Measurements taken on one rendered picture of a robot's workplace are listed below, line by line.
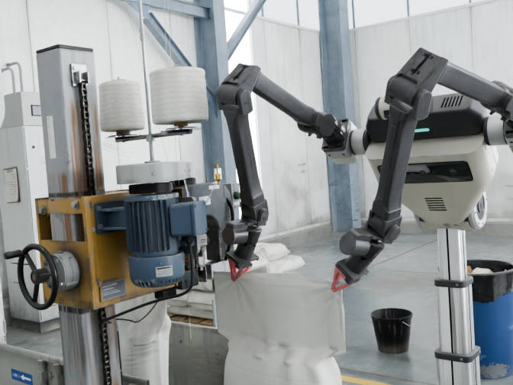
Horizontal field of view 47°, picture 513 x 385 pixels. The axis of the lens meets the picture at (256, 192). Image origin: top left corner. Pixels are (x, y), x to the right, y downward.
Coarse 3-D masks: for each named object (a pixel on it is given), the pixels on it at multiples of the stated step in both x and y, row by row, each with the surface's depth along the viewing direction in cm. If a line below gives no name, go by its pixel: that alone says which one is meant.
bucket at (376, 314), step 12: (372, 312) 426; (384, 312) 433; (396, 312) 432; (408, 312) 423; (384, 324) 408; (396, 324) 406; (408, 324) 411; (384, 336) 411; (396, 336) 408; (408, 336) 413; (384, 348) 413; (396, 348) 410
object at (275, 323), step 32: (224, 288) 194; (256, 288) 183; (288, 288) 174; (320, 288) 170; (224, 320) 195; (256, 320) 185; (288, 320) 174; (320, 320) 171; (256, 352) 179; (288, 352) 174; (320, 352) 170; (224, 384) 189; (256, 384) 178; (288, 384) 170; (320, 384) 167
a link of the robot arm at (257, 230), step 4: (248, 228) 182; (252, 228) 183; (256, 228) 184; (260, 228) 185; (248, 232) 182; (252, 232) 183; (256, 232) 183; (260, 232) 184; (248, 236) 183; (252, 236) 183; (256, 236) 184; (248, 240) 184; (252, 240) 184; (256, 240) 185; (252, 244) 185
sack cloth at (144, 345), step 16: (128, 304) 218; (160, 304) 211; (144, 320) 211; (160, 320) 211; (128, 336) 210; (144, 336) 209; (160, 336) 215; (128, 352) 210; (144, 352) 210; (160, 352) 215; (128, 368) 211; (144, 368) 211; (160, 368) 214; (160, 384) 215
